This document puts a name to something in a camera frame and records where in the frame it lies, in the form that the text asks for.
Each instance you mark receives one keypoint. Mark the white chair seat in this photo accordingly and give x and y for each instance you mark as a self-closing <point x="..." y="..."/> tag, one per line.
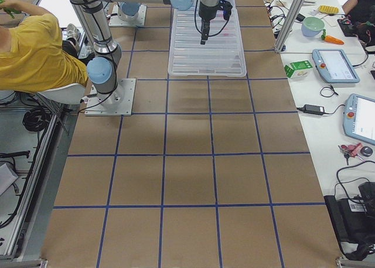
<point x="70" y="94"/>

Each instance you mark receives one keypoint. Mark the green white carton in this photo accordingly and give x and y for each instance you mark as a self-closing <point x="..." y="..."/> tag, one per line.
<point x="298" y="69"/>

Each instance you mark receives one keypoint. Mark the key bunch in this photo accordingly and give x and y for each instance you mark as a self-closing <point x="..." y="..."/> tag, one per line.
<point x="355" y="151"/>

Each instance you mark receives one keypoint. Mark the teach pendant lower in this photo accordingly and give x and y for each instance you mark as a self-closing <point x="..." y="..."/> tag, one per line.
<point x="358" y="118"/>

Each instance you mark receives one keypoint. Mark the person in yellow shirt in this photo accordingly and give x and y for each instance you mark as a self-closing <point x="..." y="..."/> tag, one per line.
<point x="34" y="55"/>

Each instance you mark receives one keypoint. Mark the yellow toy corn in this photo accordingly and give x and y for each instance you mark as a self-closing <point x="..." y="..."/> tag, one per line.
<point x="330" y="10"/>

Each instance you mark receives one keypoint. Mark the aluminium frame post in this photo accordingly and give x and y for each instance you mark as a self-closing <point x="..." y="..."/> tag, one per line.
<point x="287" y="26"/>

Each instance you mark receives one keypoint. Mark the black device on table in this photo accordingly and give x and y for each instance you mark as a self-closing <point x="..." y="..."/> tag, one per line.
<point x="353" y="220"/>

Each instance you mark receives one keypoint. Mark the toy carrot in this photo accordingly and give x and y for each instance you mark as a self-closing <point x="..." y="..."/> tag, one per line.
<point x="331" y="39"/>

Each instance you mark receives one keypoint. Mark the clear plastic box lid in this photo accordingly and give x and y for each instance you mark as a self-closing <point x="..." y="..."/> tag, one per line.
<point x="221" y="55"/>

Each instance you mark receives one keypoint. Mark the teach pendant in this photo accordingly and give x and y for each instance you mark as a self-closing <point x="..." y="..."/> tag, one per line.
<point x="358" y="118"/>
<point x="334" y="67"/>

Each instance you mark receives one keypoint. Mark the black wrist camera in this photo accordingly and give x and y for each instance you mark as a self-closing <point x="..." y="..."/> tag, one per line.
<point x="226" y="7"/>

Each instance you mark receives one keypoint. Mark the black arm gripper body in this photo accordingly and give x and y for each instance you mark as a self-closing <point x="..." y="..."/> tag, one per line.
<point x="206" y="12"/>

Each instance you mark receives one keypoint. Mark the clear plastic storage box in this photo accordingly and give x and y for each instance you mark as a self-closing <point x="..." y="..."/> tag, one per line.
<point x="188" y="10"/>

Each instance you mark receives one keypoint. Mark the teach pendant upper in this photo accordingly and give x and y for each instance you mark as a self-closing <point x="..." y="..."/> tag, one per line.
<point x="334" y="67"/>

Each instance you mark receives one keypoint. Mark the black power adapter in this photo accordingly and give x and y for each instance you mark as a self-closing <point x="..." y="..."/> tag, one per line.
<point x="312" y="109"/>

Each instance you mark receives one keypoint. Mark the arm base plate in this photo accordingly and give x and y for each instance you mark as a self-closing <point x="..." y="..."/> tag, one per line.
<point x="119" y="103"/>
<point x="119" y="19"/>

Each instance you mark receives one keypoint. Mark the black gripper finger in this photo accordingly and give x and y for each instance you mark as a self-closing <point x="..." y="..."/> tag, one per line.
<point x="205" y="29"/>

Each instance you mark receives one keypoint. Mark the green blue bowl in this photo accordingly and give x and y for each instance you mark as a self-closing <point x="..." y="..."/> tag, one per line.
<point x="312" y="26"/>

